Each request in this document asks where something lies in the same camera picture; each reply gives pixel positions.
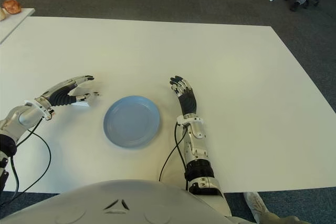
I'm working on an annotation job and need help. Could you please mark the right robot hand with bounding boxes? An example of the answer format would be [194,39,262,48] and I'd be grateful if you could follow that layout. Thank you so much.
[169,75,197,117]

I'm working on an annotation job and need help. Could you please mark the blue plate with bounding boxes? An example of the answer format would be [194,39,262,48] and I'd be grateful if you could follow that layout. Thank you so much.
[103,95,161,150]

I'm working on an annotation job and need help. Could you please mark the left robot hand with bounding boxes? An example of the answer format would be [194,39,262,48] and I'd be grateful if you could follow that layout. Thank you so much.
[34,74,100,113]

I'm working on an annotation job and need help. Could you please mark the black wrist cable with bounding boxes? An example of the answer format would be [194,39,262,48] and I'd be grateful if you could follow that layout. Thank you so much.
[0,118,52,206]
[159,124,190,190]

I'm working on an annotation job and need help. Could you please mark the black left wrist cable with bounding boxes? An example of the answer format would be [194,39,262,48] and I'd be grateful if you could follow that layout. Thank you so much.
[0,118,52,206]

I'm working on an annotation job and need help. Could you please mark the white shoe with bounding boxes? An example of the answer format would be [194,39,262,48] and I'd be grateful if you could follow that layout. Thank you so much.
[243,191,270,223]

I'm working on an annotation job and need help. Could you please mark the silver robot torso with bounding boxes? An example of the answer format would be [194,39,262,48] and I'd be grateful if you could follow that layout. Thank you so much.
[0,179,232,224]

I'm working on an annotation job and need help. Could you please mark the white charger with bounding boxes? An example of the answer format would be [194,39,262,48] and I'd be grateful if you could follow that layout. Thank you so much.
[70,92,98,109]

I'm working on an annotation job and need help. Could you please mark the khaki trouser leg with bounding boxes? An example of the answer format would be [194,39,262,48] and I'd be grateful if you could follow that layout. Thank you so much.
[256,213,302,224]

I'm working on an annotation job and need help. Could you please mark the reddish brown bread roll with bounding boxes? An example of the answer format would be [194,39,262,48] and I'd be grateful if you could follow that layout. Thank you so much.
[2,0,22,14]

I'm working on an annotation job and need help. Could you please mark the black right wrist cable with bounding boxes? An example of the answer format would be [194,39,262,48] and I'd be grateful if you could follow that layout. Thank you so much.
[159,124,190,190]

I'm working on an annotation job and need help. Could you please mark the white side table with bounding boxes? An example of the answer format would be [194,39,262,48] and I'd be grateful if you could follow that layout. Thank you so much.
[0,8,36,45]

